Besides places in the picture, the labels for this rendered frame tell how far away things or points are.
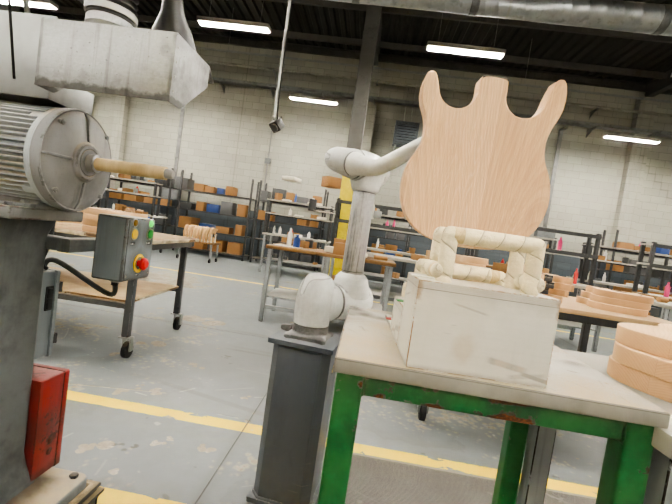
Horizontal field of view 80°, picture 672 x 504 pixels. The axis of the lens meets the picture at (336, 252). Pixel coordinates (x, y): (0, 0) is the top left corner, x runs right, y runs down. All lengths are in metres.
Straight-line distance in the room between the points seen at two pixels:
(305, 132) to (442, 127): 11.53
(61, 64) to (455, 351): 1.00
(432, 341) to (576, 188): 12.67
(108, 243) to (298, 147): 11.20
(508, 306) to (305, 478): 1.29
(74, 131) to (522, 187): 1.08
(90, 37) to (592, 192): 13.12
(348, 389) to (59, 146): 0.85
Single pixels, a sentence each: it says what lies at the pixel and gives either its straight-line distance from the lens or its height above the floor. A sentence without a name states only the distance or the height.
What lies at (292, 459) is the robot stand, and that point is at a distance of 1.87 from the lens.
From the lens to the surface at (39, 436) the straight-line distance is 1.57.
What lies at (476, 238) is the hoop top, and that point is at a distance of 0.82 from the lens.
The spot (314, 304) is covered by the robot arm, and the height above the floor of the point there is 0.86.
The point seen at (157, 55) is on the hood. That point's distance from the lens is 1.00.
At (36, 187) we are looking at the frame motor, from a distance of 1.17.
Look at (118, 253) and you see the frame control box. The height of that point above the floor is 1.01.
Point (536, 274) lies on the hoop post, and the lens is 0.86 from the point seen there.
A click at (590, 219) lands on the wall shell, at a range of 13.51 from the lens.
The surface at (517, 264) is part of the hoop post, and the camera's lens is 0.93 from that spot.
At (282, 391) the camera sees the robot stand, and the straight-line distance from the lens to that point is 1.76.
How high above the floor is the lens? 1.17
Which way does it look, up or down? 3 degrees down
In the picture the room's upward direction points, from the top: 8 degrees clockwise
